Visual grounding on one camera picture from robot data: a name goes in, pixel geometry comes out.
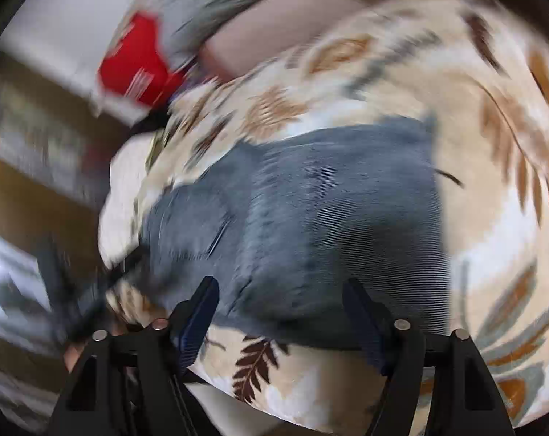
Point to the blue denim pants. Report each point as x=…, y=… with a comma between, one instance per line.
x=338, y=218

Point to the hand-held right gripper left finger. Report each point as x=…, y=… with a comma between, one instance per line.
x=197, y=322

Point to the grey quilted pillow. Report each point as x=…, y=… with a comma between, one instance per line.
x=220, y=0

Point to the leaf print blanket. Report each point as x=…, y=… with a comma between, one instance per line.
x=483, y=218

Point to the red shopping bag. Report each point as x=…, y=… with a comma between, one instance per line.
x=129, y=63

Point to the pink brown cushion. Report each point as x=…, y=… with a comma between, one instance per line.
x=274, y=32

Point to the white small print sheet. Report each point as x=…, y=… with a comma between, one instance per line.
x=120, y=200

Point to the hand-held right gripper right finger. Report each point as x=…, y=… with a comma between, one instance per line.
x=372, y=340

